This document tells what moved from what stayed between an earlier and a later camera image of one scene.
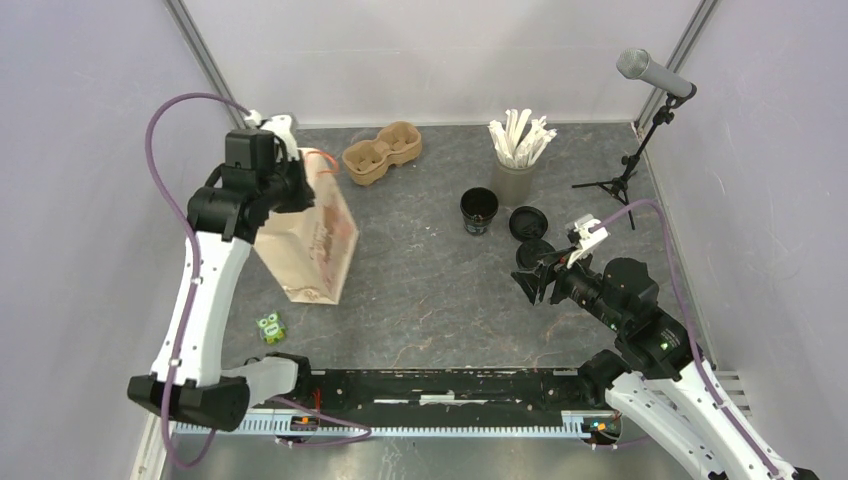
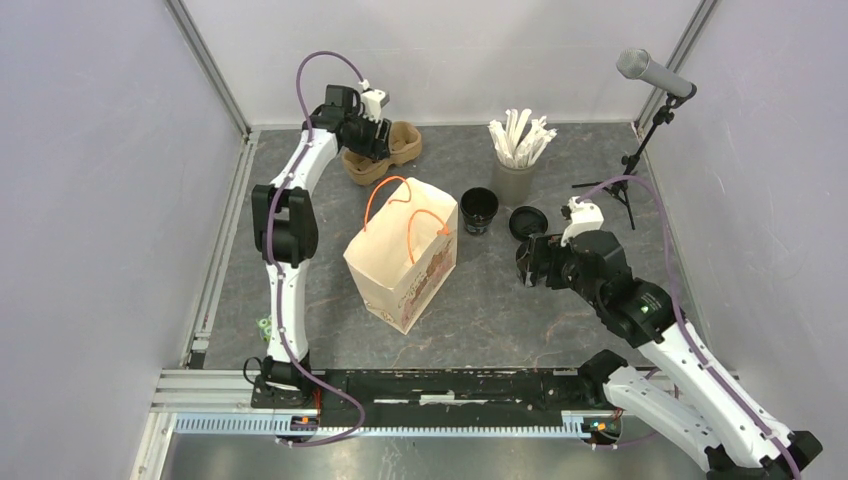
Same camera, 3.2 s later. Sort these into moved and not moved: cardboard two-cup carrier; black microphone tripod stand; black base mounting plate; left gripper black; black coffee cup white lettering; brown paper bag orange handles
Moved: brown paper bag orange handles; left gripper black
Not moved: black coffee cup white lettering; black base mounting plate; cardboard two-cup carrier; black microphone tripod stand
